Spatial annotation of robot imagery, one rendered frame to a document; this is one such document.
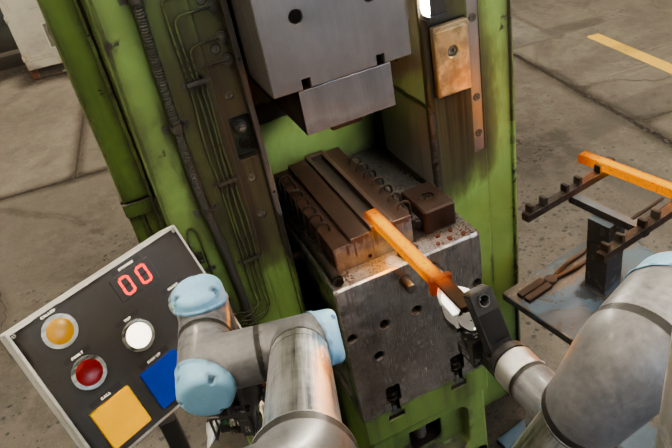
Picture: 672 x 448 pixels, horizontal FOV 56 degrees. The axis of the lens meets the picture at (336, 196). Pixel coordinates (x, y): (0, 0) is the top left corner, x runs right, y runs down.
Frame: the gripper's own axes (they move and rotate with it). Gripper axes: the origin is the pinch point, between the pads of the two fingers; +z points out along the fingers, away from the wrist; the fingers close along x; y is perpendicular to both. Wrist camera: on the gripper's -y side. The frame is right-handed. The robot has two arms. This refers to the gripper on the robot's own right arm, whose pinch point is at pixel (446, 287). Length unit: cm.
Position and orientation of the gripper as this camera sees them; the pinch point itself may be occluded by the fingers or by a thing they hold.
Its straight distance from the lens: 124.3
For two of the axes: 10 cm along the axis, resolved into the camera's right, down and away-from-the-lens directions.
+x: 9.0, -3.5, 2.5
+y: 1.8, 8.4, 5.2
